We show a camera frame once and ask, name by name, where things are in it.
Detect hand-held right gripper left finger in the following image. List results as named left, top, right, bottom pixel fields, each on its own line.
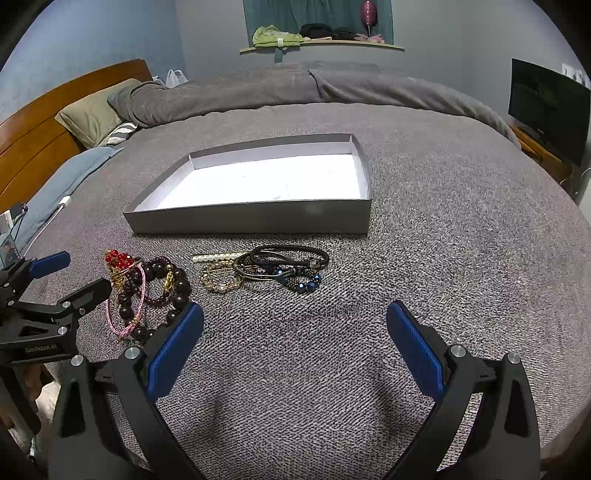
left=48, top=302, right=206, bottom=480

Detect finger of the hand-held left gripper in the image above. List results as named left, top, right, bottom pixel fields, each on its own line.
left=0, top=251, right=71, bottom=296
left=0, top=278, right=113, bottom=344

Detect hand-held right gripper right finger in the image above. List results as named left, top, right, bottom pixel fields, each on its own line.
left=385, top=300, right=541, bottom=480

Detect red bead gold chain ornament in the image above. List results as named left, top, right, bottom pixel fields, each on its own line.
left=105, top=249, right=139, bottom=289

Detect garnet bead bracelet gold charm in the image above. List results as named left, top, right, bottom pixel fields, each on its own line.
left=139, top=272, right=178, bottom=308

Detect pink cord bracelet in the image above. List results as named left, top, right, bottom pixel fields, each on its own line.
left=106, top=263, right=147, bottom=340

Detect large dark bead bracelet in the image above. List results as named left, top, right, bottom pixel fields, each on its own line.
left=117, top=256, right=192, bottom=347

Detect gold crystal ring brooch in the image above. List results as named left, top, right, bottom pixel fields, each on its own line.
left=200, top=261, right=243, bottom=293

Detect pearl hair clip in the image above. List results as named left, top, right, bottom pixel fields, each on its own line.
left=191, top=251, right=245, bottom=264

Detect thin grey hair tie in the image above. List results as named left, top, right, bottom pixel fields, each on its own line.
left=233, top=251, right=282, bottom=280

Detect dark blue bead bracelet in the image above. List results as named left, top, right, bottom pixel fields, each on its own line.
left=259, top=263, right=323, bottom=294

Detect black hair tie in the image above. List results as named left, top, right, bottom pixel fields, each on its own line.
left=252, top=244, right=330, bottom=271

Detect silver hair tie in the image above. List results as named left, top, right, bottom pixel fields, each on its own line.
left=240, top=251, right=315, bottom=278

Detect grey cardboard box tray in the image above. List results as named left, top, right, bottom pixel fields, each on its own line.
left=123, top=133, right=373, bottom=236

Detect person's left hand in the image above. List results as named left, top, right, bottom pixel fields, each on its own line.
left=21, top=364, right=51, bottom=407

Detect small dark device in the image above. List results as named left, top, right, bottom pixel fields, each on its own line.
left=0, top=203, right=28, bottom=268

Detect light blue blanket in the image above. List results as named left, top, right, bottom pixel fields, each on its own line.
left=9, top=145, right=125, bottom=254

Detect grey bed blanket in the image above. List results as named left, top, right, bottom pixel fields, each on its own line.
left=28, top=102, right=591, bottom=480

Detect wooden headboard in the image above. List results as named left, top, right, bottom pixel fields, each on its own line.
left=0, top=58, right=155, bottom=204

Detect striped pillow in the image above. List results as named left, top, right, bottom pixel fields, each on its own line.
left=99, top=121, right=139, bottom=147

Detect olive pillow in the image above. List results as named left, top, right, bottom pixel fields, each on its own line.
left=54, top=78, right=141, bottom=149

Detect white plastic bag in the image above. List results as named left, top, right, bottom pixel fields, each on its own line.
left=152, top=69, right=189, bottom=88

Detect wooden television stand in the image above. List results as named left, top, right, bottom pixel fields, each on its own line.
left=510, top=124, right=575, bottom=185

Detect black television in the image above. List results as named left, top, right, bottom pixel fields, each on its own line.
left=508, top=58, right=591, bottom=168

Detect grey folded duvet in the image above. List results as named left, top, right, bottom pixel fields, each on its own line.
left=107, top=62, right=522, bottom=148

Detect green cloth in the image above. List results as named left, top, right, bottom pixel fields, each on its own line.
left=252, top=26, right=305, bottom=48

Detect wooden window shelf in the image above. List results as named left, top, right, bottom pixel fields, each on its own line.
left=239, top=39, right=405, bottom=55

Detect black clothes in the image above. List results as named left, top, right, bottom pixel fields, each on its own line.
left=300, top=22, right=356, bottom=41

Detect pink glass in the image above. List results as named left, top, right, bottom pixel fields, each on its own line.
left=359, top=0, right=377, bottom=35

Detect white charger cable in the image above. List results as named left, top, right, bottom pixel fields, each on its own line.
left=21, top=195, right=72, bottom=254

